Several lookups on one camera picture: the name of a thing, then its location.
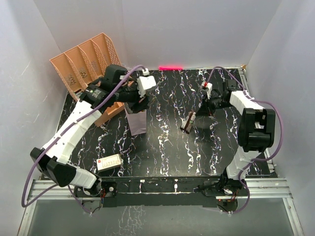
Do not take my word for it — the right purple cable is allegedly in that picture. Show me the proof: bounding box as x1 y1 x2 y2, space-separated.
203 66 284 213

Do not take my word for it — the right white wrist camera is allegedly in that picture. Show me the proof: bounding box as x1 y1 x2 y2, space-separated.
200 81 212 99

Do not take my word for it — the white red card box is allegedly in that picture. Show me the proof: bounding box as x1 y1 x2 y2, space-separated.
96 154 123 172

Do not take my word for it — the pink plastic file organizer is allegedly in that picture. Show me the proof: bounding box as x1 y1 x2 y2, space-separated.
49 32 126 127

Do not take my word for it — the black front mounting rail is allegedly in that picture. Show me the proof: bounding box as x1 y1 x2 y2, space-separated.
73 175 247 208

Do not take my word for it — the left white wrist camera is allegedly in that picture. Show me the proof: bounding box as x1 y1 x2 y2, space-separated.
136 68 157 98

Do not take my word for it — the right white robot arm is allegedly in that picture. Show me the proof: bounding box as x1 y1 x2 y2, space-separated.
196 79 276 195

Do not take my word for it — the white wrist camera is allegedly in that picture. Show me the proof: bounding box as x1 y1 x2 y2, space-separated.
136 68 157 98
200 81 212 99

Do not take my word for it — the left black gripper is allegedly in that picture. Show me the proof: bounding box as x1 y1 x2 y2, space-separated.
114 78 151 112

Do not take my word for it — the brown chocolate bar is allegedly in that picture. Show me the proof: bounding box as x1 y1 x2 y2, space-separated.
180 110 196 134

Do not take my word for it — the lilac paper bag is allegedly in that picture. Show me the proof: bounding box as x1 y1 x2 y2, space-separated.
124 103 147 136

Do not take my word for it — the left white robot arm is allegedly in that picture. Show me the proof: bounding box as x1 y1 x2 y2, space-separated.
30 64 156 196

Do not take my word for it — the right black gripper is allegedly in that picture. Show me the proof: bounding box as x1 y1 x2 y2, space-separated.
195 92 233 117

